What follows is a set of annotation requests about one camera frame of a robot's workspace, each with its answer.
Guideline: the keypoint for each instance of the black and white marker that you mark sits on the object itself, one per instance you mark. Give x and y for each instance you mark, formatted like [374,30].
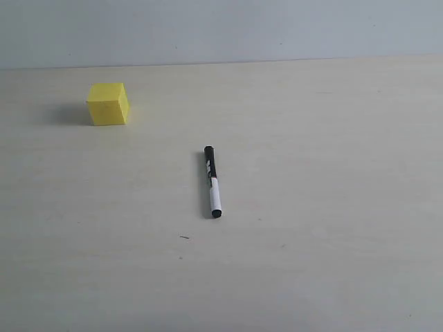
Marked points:
[214,193]

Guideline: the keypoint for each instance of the yellow foam cube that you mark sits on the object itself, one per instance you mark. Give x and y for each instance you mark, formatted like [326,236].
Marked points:
[108,104]

